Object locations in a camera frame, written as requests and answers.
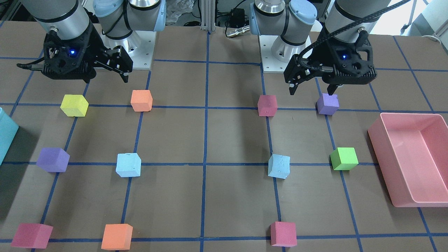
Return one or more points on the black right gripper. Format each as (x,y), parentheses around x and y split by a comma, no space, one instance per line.
(96,44)

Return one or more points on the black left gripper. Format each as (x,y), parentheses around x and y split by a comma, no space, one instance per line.
(324,53)

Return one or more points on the light blue block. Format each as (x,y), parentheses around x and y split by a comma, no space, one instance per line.
(279,166)
(128,165)

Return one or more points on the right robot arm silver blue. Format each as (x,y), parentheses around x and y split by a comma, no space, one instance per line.
(116,19)

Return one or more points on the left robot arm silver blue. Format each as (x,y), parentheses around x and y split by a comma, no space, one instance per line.
(292,20)

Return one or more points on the purple foam block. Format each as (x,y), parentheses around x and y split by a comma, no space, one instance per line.
(53,159)
(327,104)

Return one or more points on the orange foam block upper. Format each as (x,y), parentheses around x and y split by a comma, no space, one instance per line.
(141,100)

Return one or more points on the orange foam block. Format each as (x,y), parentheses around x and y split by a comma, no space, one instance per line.
(141,100)
(117,237)

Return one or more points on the magenta foam block upper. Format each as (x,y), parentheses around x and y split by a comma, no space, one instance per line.
(267,105)

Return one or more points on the magenta foam block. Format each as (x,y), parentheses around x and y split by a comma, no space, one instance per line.
(283,234)
(267,105)
(32,235)

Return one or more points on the yellow foam block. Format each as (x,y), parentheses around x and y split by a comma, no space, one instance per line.
(74,105)

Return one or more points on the green foam block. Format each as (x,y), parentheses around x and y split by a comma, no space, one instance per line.
(344,158)

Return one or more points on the black power adapter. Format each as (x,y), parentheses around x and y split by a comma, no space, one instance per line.
(237,18)

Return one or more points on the pink plastic bin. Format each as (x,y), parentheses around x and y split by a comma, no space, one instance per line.
(412,152)

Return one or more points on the magenta foam block bottom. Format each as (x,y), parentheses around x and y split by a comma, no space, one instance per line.
(32,235)
(283,234)

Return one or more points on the orange foam block bottom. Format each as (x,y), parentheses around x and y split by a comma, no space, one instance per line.
(117,237)

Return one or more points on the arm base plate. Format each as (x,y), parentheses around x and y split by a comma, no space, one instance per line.
(140,46)
(276,54)

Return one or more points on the silver cable connector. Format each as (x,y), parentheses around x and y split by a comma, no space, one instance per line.
(237,32)

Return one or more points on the aluminium frame post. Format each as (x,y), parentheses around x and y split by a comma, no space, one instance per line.
(208,15)

